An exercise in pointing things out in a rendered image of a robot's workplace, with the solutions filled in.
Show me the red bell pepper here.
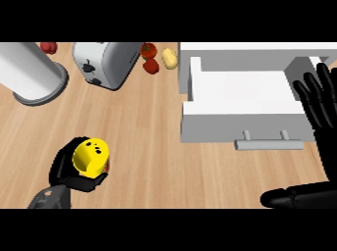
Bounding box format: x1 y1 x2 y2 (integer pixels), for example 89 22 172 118
39 42 60 55

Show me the white open drawer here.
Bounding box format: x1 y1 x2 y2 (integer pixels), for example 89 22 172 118
181 56 326 144

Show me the grey drawer handle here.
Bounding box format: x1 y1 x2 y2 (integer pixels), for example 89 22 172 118
235 129 305 151

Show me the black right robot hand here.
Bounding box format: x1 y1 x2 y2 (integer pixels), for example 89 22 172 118
259 62 337 210

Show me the white paper towel roll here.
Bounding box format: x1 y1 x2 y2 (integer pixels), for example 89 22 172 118
0 42 71 107

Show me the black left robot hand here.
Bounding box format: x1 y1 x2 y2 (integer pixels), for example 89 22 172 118
48 136 111 193

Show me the white cabinet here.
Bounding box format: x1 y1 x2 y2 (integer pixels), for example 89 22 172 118
178 42 337 95

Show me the yellow potato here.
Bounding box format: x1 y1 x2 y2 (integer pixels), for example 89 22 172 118
163 47 179 71

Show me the red tomato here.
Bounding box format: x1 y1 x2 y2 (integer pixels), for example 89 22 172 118
142 58 162 75
141 42 160 60

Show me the silver toaster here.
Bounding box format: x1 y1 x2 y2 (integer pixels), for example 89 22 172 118
73 42 147 91

